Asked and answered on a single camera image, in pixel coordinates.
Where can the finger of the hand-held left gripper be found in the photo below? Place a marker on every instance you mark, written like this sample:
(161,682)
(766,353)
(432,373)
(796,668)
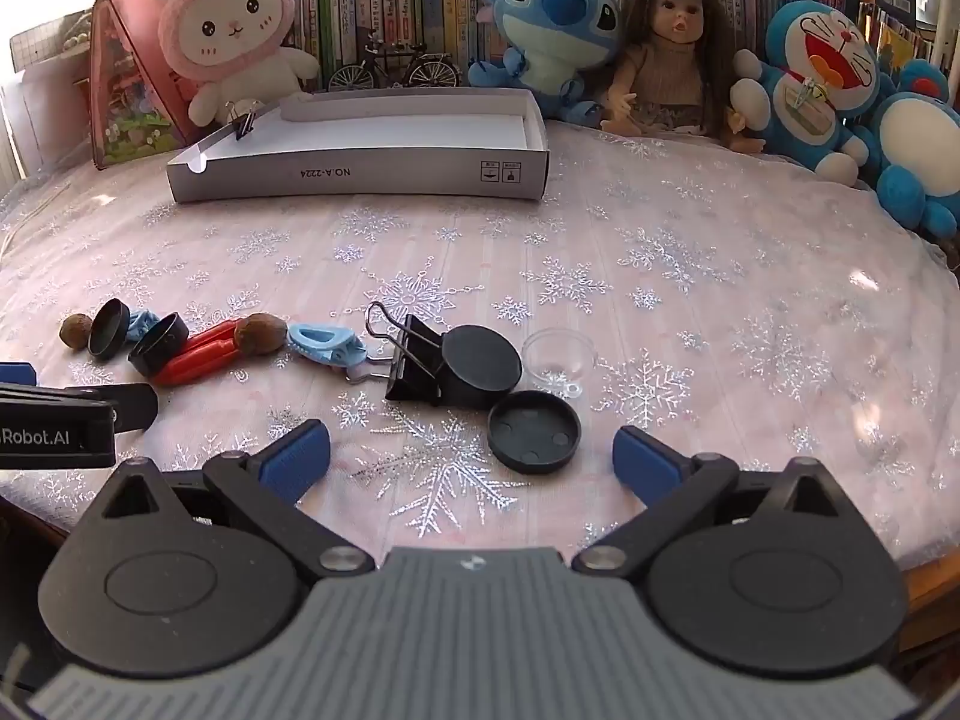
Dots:
(15,373)
(127,405)

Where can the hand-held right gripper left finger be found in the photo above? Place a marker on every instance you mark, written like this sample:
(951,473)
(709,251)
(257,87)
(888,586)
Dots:
(296,459)

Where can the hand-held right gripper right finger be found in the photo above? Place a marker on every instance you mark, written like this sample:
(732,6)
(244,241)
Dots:
(645,461)

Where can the small black plastic cap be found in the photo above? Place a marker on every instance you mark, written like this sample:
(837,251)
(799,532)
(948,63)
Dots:
(157,345)
(109,328)

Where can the walnut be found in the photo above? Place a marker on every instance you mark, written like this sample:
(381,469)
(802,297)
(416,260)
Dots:
(75,330)
(260,334)

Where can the light blue plastic clip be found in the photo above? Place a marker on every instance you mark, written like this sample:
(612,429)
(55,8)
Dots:
(322,343)
(142,324)

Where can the black round lid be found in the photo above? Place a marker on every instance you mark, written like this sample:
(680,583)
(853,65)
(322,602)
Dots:
(534,431)
(480,367)

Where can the clear plastic dome cup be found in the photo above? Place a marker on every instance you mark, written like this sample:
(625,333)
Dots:
(559,356)

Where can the large black binder clip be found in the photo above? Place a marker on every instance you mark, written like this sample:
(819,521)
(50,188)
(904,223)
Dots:
(412,371)

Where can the white cardboard box tray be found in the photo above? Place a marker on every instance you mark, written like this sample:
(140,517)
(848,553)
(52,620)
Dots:
(360,176)

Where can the pink snowflake tablecloth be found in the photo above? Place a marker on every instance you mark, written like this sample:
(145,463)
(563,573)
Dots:
(675,277)

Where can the small black binder clip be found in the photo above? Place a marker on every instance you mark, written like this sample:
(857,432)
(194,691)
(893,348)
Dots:
(244,124)

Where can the pink triangular toy house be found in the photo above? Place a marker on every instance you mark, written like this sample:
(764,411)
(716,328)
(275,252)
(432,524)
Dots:
(127,90)

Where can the white grid board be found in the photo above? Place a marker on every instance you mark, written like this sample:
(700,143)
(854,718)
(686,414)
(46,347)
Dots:
(45,45)

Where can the pink bunny plush toy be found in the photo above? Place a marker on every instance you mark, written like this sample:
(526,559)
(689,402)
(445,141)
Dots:
(225,22)

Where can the black model bicycle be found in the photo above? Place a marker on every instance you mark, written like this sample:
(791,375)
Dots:
(420,67)

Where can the blue round plush toy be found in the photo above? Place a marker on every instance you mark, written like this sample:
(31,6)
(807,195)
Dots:
(915,127)

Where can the blue cat plush toy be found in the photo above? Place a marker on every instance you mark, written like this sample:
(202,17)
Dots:
(810,52)

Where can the long-haired baby doll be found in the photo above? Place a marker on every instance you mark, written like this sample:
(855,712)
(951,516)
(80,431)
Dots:
(679,15)

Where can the blue alien plush toy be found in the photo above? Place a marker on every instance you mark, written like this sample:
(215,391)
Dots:
(555,15)

